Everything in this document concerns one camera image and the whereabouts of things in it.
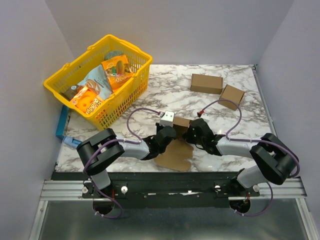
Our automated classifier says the brown cardboard box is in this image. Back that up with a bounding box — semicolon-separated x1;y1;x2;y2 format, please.
154;116;194;172

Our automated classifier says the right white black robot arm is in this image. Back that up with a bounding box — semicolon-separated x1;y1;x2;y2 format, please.
182;118;300;196

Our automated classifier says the aluminium extrusion frame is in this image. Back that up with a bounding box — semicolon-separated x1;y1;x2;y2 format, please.
39;178;307;201

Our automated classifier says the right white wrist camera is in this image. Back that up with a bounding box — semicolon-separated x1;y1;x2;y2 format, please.
197;110;210;123

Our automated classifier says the blue flat box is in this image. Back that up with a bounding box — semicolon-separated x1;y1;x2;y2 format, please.
55;105;69;140

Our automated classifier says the green round snack pack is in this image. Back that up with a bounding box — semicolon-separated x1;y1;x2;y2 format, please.
104;50;124;61

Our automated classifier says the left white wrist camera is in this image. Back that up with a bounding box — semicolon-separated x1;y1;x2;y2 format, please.
159;111;175;127

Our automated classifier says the orange mango snack bag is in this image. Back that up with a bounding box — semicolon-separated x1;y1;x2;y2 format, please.
101;54;134;93

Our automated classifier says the orange apple snack bag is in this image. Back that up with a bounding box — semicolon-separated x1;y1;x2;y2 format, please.
70;86;103;115

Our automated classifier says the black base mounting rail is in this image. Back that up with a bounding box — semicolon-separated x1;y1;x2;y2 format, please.
51;171;263;210

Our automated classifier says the yellow plastic shopping basket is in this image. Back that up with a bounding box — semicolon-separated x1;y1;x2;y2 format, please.
43;34;153;130

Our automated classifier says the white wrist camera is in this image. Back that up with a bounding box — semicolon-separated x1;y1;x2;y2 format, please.
197;110;210;123
159;111;175;127

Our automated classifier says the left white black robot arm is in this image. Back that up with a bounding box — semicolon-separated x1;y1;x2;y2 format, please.
76;126;177;198

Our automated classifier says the dark brown snack pack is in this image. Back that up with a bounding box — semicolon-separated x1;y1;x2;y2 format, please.
60;88;78;101

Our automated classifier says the light blue bread bag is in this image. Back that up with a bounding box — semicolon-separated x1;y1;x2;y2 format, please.
76;65;113;100

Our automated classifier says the large folded cardboard box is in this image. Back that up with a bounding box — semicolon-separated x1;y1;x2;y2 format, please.
190;73;223;95

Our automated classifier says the light blue small carton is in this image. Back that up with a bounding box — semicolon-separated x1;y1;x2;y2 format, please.
62;136;82;149

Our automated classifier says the small folded cardboard box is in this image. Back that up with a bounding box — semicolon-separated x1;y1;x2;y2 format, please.
218;84;245;111

